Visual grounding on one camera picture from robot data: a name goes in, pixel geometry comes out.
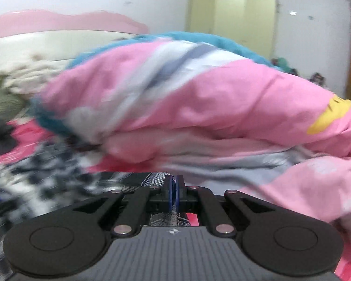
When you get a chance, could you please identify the cream white fleece blanket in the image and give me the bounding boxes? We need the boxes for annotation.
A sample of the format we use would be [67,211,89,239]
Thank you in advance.
[0,53,66,97]

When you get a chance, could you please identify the pink floral bed blanket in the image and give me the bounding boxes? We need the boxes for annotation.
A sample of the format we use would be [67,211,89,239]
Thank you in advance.
[0,121,351,280]

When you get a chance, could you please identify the dark grey garment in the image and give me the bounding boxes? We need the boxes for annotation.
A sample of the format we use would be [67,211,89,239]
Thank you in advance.
[0,119,18,156]

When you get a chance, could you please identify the green patterned pillow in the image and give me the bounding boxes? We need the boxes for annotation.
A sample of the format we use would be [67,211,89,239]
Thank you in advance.
[0,75,27,122]

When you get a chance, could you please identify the pink blue patterned duvet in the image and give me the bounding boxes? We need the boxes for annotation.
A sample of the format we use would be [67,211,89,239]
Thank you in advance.
[31,32,351,241]

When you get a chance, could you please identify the pale yellow wardrobe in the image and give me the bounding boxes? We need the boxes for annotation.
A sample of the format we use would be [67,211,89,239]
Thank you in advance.
[186,0,278,59]

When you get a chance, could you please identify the pink white bed headboard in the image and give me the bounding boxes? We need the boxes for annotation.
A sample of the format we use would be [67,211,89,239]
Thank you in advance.
[0,9,151,80]

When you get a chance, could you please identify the black white plaid pants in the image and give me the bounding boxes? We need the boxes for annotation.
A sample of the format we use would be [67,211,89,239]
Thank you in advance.
[0,141,194,281]

